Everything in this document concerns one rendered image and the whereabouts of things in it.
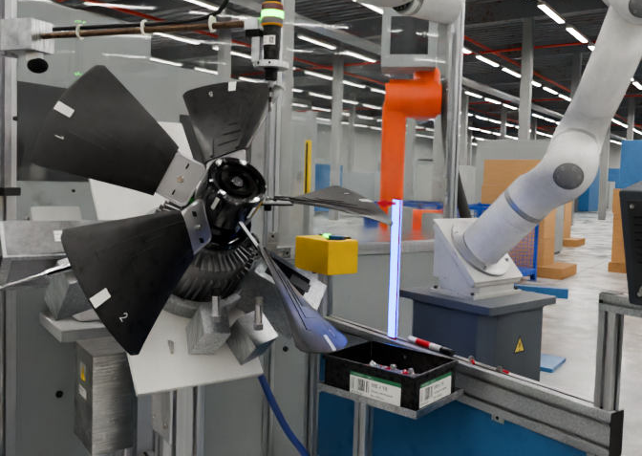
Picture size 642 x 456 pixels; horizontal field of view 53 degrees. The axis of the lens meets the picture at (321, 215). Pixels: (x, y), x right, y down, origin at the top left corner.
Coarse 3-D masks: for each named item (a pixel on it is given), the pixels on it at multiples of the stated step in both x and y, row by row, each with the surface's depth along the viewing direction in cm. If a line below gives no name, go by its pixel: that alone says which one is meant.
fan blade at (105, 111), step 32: (64, 96) 117; (96, 96) 118; (128, 96) 120; (64, 128) 116; (96, 128) 117; (128, 128) 118; (160, 128) 120; (32, 160) 114; (64, 160) 116; (96, 160) 117; (128, 160) 118; (160, 160) 120
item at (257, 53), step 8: (248, 24) 127; (256, 24) 126; (248, 32) 126; (256, 32) 126; (256, 40) 126; (256, 48) 126; (256, 56) 126; (256, 64) 125; (264, 64) 124; (272, 64) 124; (280, 64) 124; (288, 64) 126
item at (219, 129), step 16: (192, 96) 143; (224, 96) 142; (240, 96) 141; (256, 96) 140; (192, 112) 141; (208, 112) 140; (224, 112) 138; (240, 112) 137; (256, 112) 137; (208, 128) 137; (224, 128) 135; (240, 128) 133; (256, 128) 133; (208, 144) 134; (224, 144) 132; (240, 144) 130; (208, 160) 132
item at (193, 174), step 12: (180, 156) 121; (168, 168) 120; (180, 168) 121; (192, 168) 121; (204, 168) 122; (168, 180) 121; (192, 180) 121; (168, 192) 121; (180, 192) 121; (192, 192) 122; (180, 204) 122
